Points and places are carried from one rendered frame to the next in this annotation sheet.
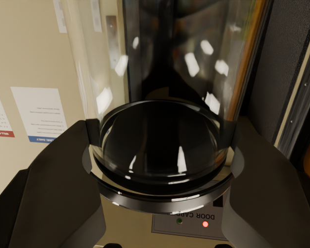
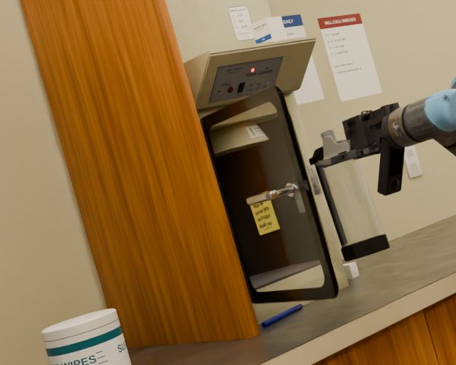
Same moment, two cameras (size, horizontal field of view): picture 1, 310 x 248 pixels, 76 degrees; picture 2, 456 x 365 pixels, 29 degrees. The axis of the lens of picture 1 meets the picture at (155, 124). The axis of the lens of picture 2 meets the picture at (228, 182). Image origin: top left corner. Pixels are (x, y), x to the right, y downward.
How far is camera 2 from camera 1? 1.77 m
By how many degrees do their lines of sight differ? 42
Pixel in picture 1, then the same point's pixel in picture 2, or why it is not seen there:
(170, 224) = (272, 64)
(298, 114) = not seen: hidden behind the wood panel
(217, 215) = (244, 77)
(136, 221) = (289, 61)
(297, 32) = not seen: hidden behind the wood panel
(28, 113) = not seen: hidden behind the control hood
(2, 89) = (331, 93)
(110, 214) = (303, 61)
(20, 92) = (314, 93)
